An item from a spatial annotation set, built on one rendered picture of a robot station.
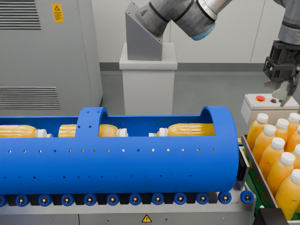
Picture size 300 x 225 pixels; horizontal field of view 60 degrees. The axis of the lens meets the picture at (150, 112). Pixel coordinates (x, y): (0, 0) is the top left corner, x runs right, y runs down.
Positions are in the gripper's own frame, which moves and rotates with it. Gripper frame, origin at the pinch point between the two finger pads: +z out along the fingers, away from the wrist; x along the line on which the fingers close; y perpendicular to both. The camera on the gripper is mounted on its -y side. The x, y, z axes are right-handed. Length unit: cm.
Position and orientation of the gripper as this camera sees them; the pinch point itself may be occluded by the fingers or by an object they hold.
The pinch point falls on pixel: (281, 98)
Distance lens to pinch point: 98.4
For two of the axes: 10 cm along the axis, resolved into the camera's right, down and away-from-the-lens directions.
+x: 0.2, 5.8, -8.2
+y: -10.0, 0.1, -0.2
